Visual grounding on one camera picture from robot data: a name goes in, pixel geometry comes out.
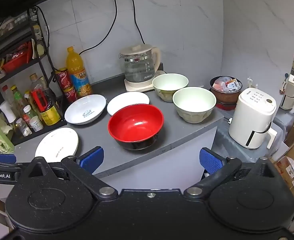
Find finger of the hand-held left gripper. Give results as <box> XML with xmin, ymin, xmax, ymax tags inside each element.
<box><xmin>0</xmin><ymin>152</ymin><xmax>29</xmax><ymax>168</ymax></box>

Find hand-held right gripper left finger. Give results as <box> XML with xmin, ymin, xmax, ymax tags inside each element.
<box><xmin>27</xmin><ymin>146</ymin><xmax>118</xmax><ymax>198</ymax></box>

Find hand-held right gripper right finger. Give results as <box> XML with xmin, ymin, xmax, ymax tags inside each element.
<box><xmin>183</xmin><ymin>147</ymin><xmax>279</xmax><ymax>198</ymax></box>

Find white plate chef hat print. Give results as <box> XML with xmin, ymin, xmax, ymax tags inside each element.
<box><xmin>64</xmin><ymin>94</ymin><xmax>107</xmax><ymax>125</ymax></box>

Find small clear spice jar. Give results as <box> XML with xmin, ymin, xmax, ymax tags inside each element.
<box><xmin>15</xmin><ymin>117</ymin><xmax>33</xmax><ymax>137</ymax></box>

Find white plate with small marks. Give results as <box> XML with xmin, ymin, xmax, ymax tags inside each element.
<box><xmin>35</xmin><ymin>127</ymin><xmax>79</xmax><ymax>161</ymax></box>

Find black metal rack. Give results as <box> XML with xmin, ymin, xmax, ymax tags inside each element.
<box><xmin>0</xmin><ymin>5</ymin><xmax>67</xmax><ymax>146</ymax></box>

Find small white jar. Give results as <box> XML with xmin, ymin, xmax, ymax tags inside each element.
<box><xmin>29</xmin><ymin>116</ymin><xmax>44</xmax><ymax>132</ymax></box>

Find white spout bottle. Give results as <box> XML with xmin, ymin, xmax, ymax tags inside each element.
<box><xmin>0</xmin><ymin>101</ymin><xmax>17</xmax><ymax>124</ymax></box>

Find white cap red label jar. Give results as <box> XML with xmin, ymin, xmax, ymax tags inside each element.
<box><xmin>23</xmin><ymin>105</ymin><xmax>37</xmax><ymax>120</ymax></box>

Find red and black bowl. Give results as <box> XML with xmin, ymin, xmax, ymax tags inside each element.
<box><xmin>108</xmin><ymin>104</ymin><xmax>164</xmax><ymax>151</ymax></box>

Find pale green bowl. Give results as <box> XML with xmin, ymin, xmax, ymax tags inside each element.
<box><xmin>172</xmin><ymin>87</ymin><xmax>217</xmax><ymax>124</ymax></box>
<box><xmin>152</xmin><ymin>73</ymin><xmax>189</xmax><ymax>102</ymax></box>

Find white air fryer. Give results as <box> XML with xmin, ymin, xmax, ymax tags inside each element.
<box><xmin>228</xmin><ymin>87</ymin><xmax>278</xmax><ymax>150</ymax></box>

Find green label bottle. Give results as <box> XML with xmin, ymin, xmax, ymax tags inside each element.
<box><xmin>11</xmin><ymin>85</ymin><xmax>26</xmax><ymax>110</ymax></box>

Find white plate blue emblem print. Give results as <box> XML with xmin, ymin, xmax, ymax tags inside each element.
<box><xmin>107</xmin><ymin>91</ymin><xmax>150</xmax><ymax>116</ymax></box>

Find brown pot with packets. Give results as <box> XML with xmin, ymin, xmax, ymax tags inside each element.
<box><xmin>210</xmin><ymin>76</ymin><xmax>243</xmax><ymax>105</ymax></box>

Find orange juice bottle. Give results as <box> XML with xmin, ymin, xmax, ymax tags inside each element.
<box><xmin>66</xmin><ymin>46</ymin><xmax>93</xmax><ymax>98</ymax></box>

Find clear bottle with gold cap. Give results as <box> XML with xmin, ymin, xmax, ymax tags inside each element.
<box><xmin>29</xmin><ymin>73</ymin><xmax>47</xmax><ymax>93</ymax></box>

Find red basket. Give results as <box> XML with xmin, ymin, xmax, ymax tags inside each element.
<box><xmin>1</xmin><ymin>42</ymin><xmax>34</xmax><ymax>73</ymax></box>

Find glass kettle with cream lid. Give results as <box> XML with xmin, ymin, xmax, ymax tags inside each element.
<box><xmin>119</xmin><ymin>44</ymin><xmax>161</xmax><ymax>83</ymax></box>

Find cream countertop appliance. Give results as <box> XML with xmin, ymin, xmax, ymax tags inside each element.
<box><xmin>280</xmin><ymin>74</ymin><xmax>294</xmax><ymax>110</ymax></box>

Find dark jug with red handle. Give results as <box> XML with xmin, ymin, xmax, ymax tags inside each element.
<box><xmin>30</xmin><ymin>82</ymin><xmax>62</xmax><ymax>126</ymax></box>

